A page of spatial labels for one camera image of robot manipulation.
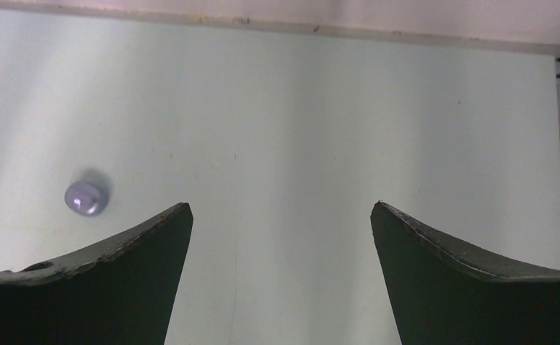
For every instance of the purple charging case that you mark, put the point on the purple charging case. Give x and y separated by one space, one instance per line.
86 199

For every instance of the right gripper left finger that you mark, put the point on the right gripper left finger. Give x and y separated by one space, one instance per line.
120 290

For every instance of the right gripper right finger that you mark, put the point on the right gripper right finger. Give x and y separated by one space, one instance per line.
444 290

